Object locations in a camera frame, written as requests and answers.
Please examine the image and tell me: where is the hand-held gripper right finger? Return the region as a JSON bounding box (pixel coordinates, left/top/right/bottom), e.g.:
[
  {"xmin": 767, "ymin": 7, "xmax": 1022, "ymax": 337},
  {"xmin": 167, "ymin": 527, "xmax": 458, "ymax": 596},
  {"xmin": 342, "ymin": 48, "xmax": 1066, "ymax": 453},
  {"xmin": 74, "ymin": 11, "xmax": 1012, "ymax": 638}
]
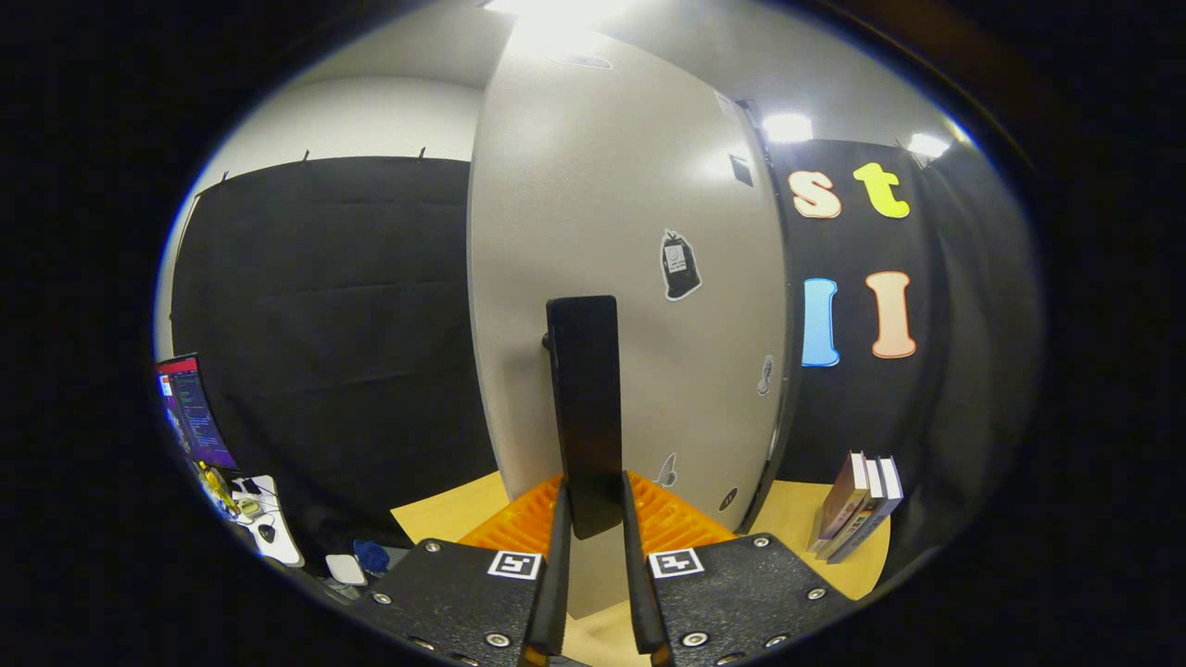
[{"xmin": 619, "ymin": 471, "xmax": 855, "ymax": 667}]

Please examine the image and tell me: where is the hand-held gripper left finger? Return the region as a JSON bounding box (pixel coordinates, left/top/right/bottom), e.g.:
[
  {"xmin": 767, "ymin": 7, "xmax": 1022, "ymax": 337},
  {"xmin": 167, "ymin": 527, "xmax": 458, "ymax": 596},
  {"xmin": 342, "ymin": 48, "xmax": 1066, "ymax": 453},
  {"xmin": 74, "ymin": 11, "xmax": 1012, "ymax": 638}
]
[{"xmin": 350, "ymin": 474, "xmax": 574, "ymax": 667}]

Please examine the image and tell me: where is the black door handle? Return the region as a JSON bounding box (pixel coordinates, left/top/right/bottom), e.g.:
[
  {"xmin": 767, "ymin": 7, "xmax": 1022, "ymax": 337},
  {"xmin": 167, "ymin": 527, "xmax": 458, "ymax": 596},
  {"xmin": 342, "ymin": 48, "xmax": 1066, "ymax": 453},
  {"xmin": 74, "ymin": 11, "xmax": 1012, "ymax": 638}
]
[{"xmin": 542, "ymin": 295, "xmax": 625, "ymax": 541}]

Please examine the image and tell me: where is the light grey cabinet door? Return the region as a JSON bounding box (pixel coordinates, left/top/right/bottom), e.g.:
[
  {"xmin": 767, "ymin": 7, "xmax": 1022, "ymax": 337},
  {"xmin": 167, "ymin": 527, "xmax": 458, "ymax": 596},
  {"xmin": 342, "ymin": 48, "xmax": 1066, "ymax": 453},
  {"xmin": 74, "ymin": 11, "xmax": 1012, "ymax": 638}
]
[{"xmin": 466, "ymin": 23, "xmax": 789, "ymax": 620}]

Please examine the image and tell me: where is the white and blue book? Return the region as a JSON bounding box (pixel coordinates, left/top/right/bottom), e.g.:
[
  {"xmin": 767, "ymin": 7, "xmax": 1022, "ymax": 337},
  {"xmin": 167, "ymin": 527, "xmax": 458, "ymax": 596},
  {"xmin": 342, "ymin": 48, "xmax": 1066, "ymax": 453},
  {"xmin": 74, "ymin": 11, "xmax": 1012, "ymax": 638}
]
[{"xmin": 829, "ymin": 456, "xmax": 904, "ymax": 564}]

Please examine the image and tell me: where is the white side desk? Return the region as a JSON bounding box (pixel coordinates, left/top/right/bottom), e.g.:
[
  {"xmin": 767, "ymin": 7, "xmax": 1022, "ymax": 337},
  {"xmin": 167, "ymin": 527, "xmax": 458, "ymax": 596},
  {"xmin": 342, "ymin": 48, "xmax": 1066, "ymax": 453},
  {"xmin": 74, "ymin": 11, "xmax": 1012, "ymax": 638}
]
[{"xmin": 227, "ymin": 474, "xmax": 305, "ymax": 568}]

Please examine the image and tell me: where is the yellow desk clutter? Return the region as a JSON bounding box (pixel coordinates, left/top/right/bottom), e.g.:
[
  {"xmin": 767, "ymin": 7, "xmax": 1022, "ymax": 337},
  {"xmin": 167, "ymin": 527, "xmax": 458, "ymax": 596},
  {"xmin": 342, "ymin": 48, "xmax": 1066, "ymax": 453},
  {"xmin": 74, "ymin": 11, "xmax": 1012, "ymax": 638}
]
[{"xmin": 199, "ymin": 463, "xmax": 242, "ymax": 518}]

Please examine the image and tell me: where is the black backdrop cloth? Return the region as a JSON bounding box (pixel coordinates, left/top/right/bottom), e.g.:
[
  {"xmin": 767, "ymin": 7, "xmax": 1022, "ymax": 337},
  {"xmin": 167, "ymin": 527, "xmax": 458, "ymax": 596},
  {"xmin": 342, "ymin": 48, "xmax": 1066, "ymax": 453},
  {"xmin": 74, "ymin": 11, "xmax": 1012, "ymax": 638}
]
[{"xmin": 167, "ymin": 139, "xmax": 1029, "ymax": 575}]

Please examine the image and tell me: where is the computer monitor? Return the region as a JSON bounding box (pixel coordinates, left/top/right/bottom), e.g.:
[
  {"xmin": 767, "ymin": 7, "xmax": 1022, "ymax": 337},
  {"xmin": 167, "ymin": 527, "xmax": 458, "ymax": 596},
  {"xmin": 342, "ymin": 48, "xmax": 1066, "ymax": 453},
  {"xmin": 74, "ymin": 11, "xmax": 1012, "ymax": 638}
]
[{"xmin": 154, "ymin": 353, "xmax": 238, "ymax": 471}]

